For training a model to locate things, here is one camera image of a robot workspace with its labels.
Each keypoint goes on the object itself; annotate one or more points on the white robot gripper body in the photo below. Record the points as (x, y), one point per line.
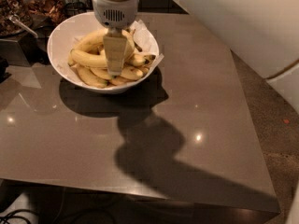
(114, 13)

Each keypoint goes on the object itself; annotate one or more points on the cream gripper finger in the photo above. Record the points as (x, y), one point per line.
(115, 47)

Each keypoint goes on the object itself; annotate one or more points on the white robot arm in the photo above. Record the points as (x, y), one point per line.
(263, 33)

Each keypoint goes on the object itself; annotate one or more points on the top curved yellow banana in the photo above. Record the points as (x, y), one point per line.
(94, 39)

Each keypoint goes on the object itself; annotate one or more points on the long front yellow banana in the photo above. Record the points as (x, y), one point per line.
(93, 56)

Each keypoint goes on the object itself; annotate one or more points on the small right banana black tip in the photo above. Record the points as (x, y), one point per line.
(140, 60)

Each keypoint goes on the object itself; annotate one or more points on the lower middle yellow banana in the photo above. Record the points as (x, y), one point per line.
(99, 73)

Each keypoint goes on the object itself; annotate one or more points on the right spotted yellow banana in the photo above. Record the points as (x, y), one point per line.
(131, 72)

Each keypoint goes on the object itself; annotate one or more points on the lower left yellow banana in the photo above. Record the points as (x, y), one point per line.
(89, 78)

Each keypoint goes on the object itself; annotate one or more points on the white ceramic bowl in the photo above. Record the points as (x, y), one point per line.
(62, 40)

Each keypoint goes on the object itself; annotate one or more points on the metal scoop handle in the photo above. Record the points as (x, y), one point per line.
(15, 19)

